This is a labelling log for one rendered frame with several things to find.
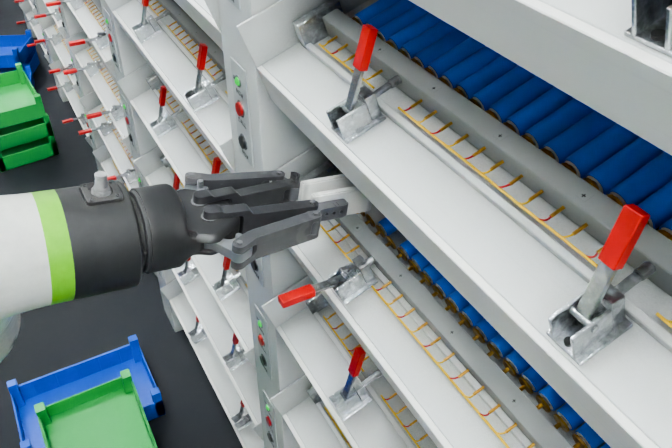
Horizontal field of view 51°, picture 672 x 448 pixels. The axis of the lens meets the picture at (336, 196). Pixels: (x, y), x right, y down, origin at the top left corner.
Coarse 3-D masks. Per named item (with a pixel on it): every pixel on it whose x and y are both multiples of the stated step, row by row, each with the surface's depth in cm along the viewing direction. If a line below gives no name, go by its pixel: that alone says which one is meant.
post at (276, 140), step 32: (224, 0) 73; (256, 0) 67; (224, 32) 76; (256, 96) 73; (256, 128) 76; (288, 128) 77; (256, 160) 79; (288, 160) 79; (288, 256) 87; (256, 288) 96; (256, 352) 107; (288, 352) 97; (288, 384) 101
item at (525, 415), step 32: (320, 224) 77; (352, 224) 73; (384, 256) 69; (416, 288) 66; (448, 320) 62; (480, 352) 59; (480, 384) 59; (512, 384) 56; (480, 416) 57; (512, 416) 55; (544, 416) 54
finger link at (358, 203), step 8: (320, 192) 68; (328, 192) 68; (336, 192) 68; (344, 192) 68; (352, 192) 69; (360, 192) 69; (320, 200) 67; (328, 200) 68; (352, 200) 70; (360, 200) 70; (368, 200) 71; (352, 208) 70; (360, 208) 71; (368, 208) 71
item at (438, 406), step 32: (320, 160) 81; (320, 256) 75; (352, 256) 74; (384, 288) 70; (352, 320) 68; (384, 320) 67; (384, 352) 65; (416, 352) 64; (416, 384) 62; (448, 384) 61; (416, 416) 63; (448, 416) 59
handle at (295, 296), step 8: (344, 272) 69; (328, 280) 69; (336, 280) 69; (344, 280) 69; (304, 288) 68; (312, 288) 68; (320, 288) 68; (328, 288) 68; (280, 296) 67; (288, 296) 67; (296, 296) 67; (304, 296) 67; (312, 296) 68; (280, 304) 67; (288, 304) 67
